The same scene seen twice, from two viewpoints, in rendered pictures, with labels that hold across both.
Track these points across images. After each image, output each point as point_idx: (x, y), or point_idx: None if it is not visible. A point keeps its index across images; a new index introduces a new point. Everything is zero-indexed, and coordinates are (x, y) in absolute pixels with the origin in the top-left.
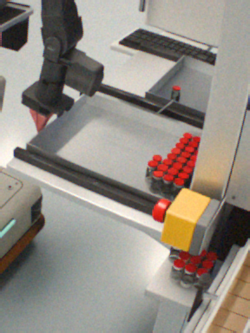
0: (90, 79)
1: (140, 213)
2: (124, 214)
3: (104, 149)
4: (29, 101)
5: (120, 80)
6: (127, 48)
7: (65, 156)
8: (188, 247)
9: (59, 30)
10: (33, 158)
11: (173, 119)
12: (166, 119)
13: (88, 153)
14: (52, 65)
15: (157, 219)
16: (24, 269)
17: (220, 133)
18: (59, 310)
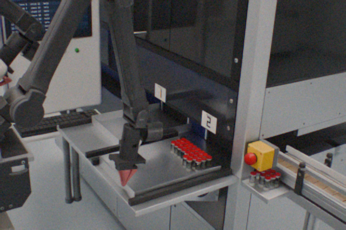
0: (160, 128)
1: (211, 181)
2: (209, 186)
3: (151, 173)
4: (125, 166)
5: (87, 146)
6: (29, 137)
7: (147, 187)
8: (272, 164)
9: (145, 105)
10: (146, 196)
11: (141, 145)
12: (151, 143)
13: (150, 179)
14: (138, 131)
15: (254, 162)
16: None
17: (255, 107)
18: None
